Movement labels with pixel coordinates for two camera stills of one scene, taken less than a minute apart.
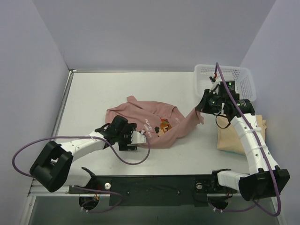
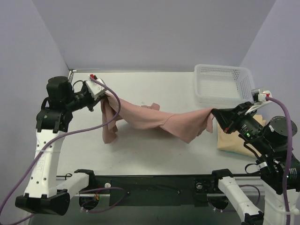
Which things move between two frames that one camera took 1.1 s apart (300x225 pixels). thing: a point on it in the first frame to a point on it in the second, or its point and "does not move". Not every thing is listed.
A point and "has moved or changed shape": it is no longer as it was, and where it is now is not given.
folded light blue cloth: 233,152 does not move
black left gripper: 126,139 to 93,102
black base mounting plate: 183,190 does not move
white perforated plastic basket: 243,81 does not move
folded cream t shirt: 228,138 does not move
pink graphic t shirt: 161,122 has moved or changed shape
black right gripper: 204,101 to 234,120
